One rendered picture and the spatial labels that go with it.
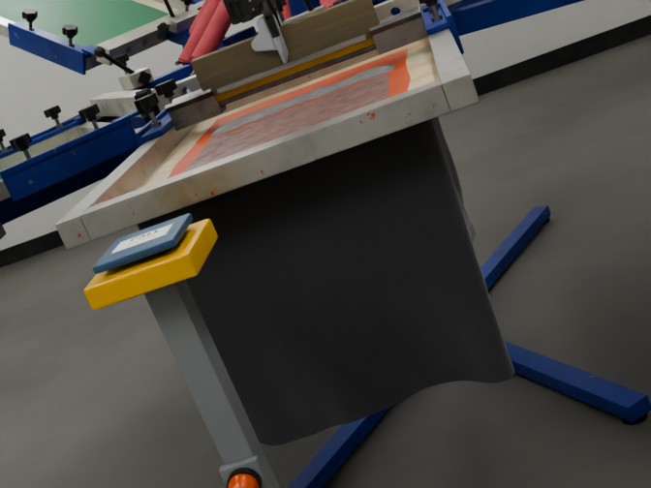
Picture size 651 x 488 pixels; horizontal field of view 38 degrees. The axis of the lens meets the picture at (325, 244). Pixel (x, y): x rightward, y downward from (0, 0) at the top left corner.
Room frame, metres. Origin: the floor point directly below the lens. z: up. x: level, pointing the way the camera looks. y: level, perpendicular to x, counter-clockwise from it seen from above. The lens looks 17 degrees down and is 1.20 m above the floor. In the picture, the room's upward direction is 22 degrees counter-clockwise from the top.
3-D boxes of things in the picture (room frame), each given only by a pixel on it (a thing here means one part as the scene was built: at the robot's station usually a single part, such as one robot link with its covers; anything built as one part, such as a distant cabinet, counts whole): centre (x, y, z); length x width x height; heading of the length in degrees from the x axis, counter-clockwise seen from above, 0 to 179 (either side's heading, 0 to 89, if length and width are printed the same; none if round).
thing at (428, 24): (1.78, -0.35, 0.98); 0.30 x 0.05 x 0.07; 169
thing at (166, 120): (1.89, 0.20, 0.98); 0.30 x 0.05 x 0.07; 169
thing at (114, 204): (1.60, -0.03, 0.97); 0.79 x 0.58 x 0.04; 169
